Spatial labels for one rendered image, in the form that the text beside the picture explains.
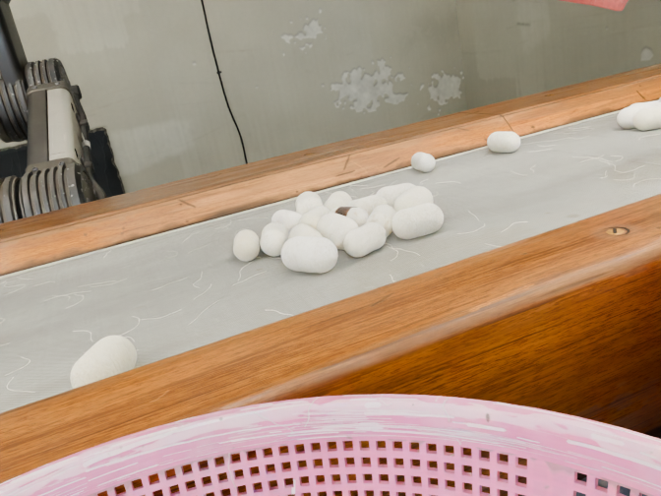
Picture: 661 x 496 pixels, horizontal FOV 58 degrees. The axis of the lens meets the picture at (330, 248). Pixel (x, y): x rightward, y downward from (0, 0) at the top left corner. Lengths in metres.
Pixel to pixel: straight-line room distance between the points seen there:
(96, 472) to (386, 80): 2.66
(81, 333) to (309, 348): 0.18
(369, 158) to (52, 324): 0.34
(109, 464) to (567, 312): 0.17
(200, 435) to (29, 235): 0.40
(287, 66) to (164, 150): 0.61
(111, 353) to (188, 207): 0.29
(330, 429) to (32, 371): 0.20
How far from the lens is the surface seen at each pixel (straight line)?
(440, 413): 0.17
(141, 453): 0.19
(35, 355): 0.36
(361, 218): 0.41
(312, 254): 0.34
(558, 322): 0.25
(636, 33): 2.37
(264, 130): 2.54
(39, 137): 0.83
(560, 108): 0.73
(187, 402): 0.20
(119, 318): 0.37
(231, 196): 0.56
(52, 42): 2.40
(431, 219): 0.38
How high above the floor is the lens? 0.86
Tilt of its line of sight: 18 degrees down
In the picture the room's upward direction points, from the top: 11 degrees counter-clockwise
